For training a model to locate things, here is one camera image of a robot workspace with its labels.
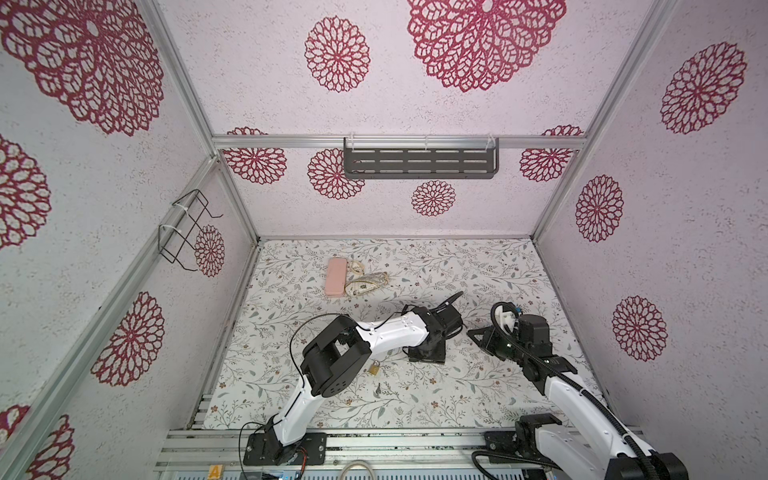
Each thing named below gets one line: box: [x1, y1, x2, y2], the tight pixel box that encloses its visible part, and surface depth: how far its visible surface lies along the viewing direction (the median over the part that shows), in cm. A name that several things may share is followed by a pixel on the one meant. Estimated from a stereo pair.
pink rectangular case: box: [325, 258, 347, 296], surface depth 108 cm
